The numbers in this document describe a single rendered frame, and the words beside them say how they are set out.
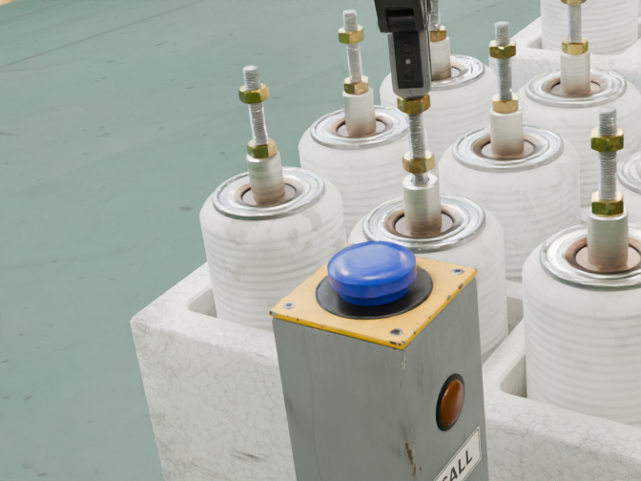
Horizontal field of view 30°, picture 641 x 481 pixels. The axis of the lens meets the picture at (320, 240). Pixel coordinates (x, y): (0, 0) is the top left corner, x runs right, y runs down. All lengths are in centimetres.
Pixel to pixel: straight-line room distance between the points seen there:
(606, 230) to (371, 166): 23
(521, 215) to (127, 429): 41
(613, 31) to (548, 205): 45
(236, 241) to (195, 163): 75
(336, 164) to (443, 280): 32
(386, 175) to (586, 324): 25
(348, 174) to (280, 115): 78
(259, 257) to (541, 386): 20
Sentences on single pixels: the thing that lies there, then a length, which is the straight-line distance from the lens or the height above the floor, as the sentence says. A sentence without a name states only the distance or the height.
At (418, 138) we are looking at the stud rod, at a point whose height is 31.
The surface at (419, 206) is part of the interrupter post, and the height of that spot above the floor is 27.
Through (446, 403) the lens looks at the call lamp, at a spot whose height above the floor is 27.
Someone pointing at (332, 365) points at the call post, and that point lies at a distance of 53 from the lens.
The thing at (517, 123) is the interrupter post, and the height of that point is 27.
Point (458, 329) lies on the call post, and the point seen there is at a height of 29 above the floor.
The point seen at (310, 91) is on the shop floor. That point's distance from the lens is 170.
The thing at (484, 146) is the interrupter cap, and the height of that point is 25.
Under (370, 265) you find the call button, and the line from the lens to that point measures 53.
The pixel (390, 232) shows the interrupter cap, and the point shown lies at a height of 25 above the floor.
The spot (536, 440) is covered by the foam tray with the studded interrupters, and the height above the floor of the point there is 17.
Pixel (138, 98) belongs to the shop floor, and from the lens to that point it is 178.
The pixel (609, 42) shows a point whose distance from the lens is 123.
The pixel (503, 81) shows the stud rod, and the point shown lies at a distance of 81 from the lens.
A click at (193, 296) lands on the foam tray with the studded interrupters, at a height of 18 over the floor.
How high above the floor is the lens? 58
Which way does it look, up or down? 27 degrees down
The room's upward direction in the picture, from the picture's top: 7 degrees counter-clockwise
